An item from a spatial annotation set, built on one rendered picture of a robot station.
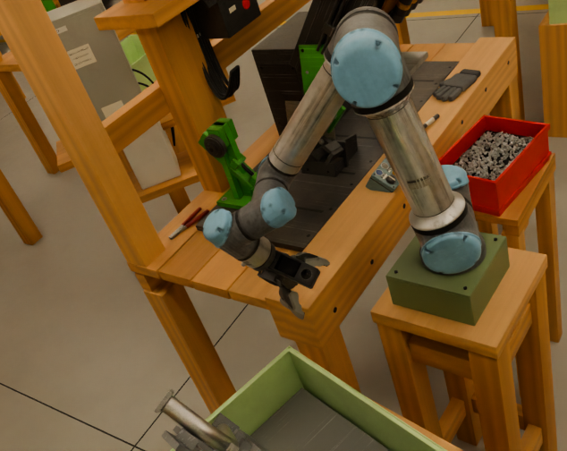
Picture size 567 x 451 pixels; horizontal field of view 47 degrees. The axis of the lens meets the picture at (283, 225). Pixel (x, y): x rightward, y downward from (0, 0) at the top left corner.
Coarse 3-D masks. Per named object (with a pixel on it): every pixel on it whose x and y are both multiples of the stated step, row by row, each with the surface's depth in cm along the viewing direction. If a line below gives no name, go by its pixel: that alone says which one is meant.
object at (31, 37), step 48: (0, 0) 151; (144, 0) 181; (48, 48) 160; (144, 48) 194; (192, 48) 198; (48, 96) 165; (192, 96) 201; (96, 144) 176; (192, 144) 211; (96, 192) 184; (144, 240) 194
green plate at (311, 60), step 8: (304, 48) 196; (312, 48) 194; (320, 48) 193; (304, 56) 197; (312, 56) 196; (320, 56) 194; (304, 64) 198; (312, 64) 197; (320, 64) 195; (304, 72) 200; (312, 72) 198; (304, 80) 201; (312, 80) 199; (304, 88) 202
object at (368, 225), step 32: (480, 64) 235; (512, 64) 248; (480, 96) 227; (448, 128) 209; (352, 192) 194; (384, 192) 189; (352, 224) 181; (384, 224) 184; (320, 256) 174; (352, 256) 173; (384, 256) 187; (320, 288) 164; (352, 288) 175; (288, 320) 168; (320, 320) 165
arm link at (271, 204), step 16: (256, 192) 137; (272, 192) 132; (288, 192) 135; (240, 208) 137; (256, 208) 133; (272, 208) 131; (288, 208) 132; (240, 224) 134; (256, 224) 133; (272, 224) 132
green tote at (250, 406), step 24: (288, 360) 142; (264, 384) 140; (288, 384) 145; (312, 384) 143; (336, 384) 131; (240, 408) 137; (264, 408) 142; (336, 408) 140; (360, 408) 129; (384, 432) 127; (408, 432) 118
